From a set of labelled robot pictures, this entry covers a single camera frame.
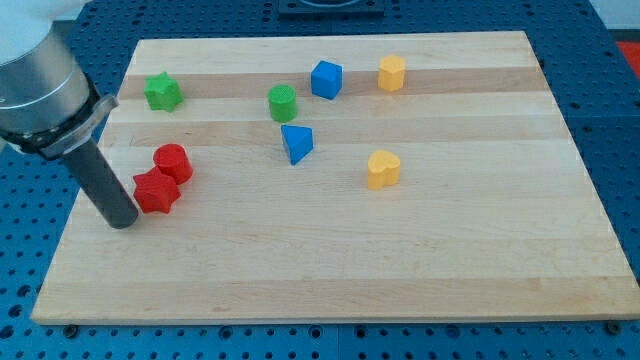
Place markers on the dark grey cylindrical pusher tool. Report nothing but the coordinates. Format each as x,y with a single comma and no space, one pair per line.
96,178

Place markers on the wooden cutting board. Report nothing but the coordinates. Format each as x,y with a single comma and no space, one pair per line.
494,217

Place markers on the blue cube block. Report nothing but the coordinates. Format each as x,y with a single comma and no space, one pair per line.
326,80

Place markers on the blue triangle block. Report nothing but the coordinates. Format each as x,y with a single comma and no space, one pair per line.
298,142

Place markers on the yellow hexagon block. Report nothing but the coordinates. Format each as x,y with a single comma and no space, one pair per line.
391,75

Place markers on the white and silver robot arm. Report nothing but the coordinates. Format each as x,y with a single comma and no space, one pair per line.
49,105

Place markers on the green star block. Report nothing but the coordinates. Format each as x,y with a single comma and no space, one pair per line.
163,92

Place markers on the red star block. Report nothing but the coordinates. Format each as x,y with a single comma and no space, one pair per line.
155,191

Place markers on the yellow heart block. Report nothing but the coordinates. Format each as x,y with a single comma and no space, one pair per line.
383,169

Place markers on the green cylinder block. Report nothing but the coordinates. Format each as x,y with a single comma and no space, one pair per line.
282,103

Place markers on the red cylinder block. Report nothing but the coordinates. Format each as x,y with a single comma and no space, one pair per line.
172,160

